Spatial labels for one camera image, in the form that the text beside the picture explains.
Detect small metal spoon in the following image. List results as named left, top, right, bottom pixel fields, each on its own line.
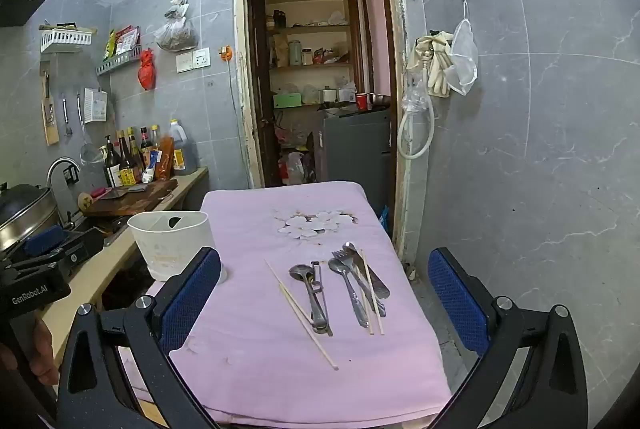
left=327, top=257, right=370, bottom=330

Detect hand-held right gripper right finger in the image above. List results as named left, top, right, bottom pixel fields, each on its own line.
left=427, top=247, right=588, bottom=429

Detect white plastic utensil holder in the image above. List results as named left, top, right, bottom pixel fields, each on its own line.
left=127, top=210, right=228, bottom=284

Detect pink floral cloth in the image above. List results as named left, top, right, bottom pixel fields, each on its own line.
left=117, top=180, right=453, bottom=427

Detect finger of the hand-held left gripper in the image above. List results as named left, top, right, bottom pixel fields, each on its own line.
left=22, top=227, right=71, bottom=257
left=2, top=231, right=105, bottom=279

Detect red plastic bag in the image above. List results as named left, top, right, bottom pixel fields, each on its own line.
left=138, top=49, right=157, bottom=91

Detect hanging metal strainer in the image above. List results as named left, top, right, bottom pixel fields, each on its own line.
left=76, top=93, right=101, bottom=165

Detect dark bottle white label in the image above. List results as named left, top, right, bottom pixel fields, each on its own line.
left=102, top=135, right=123, bottom=188

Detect wooden cutting board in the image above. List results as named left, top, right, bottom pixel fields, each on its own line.
left=80, top=178, right=179, bottom=217

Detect beige kitchen counter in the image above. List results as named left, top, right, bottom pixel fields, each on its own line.
left=40, top=166, right=210, bottom=355

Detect grey refrigerator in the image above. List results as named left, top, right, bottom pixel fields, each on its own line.
left=314, top=106, right=393, bottom=217

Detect metal fork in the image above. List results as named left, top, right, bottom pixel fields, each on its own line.
left=332, top=248, right=387, bottom=318

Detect wooden shelf unit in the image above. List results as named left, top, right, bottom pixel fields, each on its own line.
left=264, top=0, right=362, bottom=110

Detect hanging wooden board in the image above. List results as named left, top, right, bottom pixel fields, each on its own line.
left=41, top=72, right=60, bottom=146

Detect metal pot with lid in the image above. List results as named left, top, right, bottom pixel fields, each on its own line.
left=0, top=183, right=60, bottom=252

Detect worn white door frame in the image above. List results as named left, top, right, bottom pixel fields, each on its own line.
left=233, top=0, right=416, bottom=260

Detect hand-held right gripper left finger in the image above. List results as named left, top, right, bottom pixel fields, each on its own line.
left=56, top=246, right=223, bottom=429

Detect dark wooden door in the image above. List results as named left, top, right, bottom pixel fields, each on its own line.
left=248, top=0, right=281, bottom=187

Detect dark bottle yellow label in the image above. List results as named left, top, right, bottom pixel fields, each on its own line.
left=116, top=130, right=137, bottom=186

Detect white hose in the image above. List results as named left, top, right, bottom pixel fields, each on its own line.
left=397, top=52, right=436, bottom=160

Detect clear bag of dried goods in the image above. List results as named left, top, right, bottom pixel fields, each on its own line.
left=152, top=0, right=198, bottom=52

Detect clear plastic bag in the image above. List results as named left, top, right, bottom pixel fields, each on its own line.
left=404, top=69, right=435, bottom=112

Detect cream rubber gloves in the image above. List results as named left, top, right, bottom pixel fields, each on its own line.
left=407, top=30, right=456, bottom=99

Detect orange red seasoning packet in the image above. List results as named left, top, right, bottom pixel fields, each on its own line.
left=157, top=136, right=175, bottom=181

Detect metal table knife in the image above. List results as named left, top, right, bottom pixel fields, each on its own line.
left=343, top=241, right=391, bottom=300

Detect grey wall shelf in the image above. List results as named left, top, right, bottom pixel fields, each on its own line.
left=95, top=44, right=143, bottom=76

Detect white plastic bag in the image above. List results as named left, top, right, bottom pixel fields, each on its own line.
left=285, top=152, right=306, bottom=185

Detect metal faucet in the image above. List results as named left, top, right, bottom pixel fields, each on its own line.
left=46, top=156, right=81, bottom=230

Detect large metal spoon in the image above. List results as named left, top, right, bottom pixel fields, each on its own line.
left=288, top=264, right=328, bottom=331

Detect person's left hand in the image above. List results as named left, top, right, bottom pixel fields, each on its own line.
left=27, top=316, right=63, bottom=387

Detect red printed packet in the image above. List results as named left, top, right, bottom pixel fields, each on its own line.
left=115, top=25, right=141, bottom=55

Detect white basket wall rack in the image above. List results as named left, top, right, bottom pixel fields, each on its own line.
left=39, top=24, right=98, bottom=55

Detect dark oil jug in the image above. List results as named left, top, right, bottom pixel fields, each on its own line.
left=167, top=119, right=198, bottom=175

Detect white paper packet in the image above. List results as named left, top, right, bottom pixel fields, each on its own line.
left=83, top=88, right=108, bottom=124

